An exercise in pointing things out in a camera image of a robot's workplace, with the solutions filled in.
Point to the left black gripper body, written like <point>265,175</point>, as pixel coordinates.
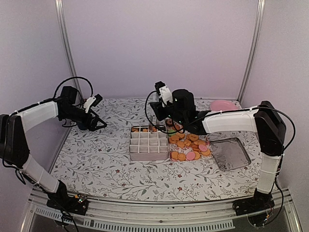
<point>90,125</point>

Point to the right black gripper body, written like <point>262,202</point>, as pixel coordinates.
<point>161,116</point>

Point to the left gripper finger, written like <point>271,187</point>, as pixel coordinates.
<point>96,127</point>
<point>98,121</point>

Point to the metal serving tongs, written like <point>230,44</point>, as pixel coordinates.
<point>153,123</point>

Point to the metal tin with white dividers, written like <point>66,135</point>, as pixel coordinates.
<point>144,146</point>

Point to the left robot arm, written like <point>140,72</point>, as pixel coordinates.
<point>25,139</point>

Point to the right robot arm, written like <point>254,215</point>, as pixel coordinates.
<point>263,119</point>

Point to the dark blue cup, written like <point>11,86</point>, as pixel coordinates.
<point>81,126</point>

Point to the chocolate donut cookie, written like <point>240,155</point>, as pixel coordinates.
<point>169,123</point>

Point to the floral tablecloth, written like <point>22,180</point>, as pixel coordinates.
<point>126,161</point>

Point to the pink round cookie right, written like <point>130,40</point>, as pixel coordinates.
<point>202,148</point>

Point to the pink plate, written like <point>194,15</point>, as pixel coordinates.
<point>222,105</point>

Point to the silver tin lid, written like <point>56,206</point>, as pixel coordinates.
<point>229,154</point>

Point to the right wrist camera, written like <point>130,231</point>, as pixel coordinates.
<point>164,93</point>

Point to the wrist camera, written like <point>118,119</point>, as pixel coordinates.
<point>164,93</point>
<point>92,102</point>

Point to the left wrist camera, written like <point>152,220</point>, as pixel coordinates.
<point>92,102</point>

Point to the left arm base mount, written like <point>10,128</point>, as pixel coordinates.
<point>68,204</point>

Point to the aluminium front rail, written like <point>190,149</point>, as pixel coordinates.
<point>113,215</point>

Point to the left aluminium frame post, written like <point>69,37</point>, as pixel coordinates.
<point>64,36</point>

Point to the aluminium frame post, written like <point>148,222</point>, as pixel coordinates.
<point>64,36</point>
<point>253,48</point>

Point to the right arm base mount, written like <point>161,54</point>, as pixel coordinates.
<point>258,202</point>

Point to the right aluminium frame post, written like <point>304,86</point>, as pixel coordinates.
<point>253,48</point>

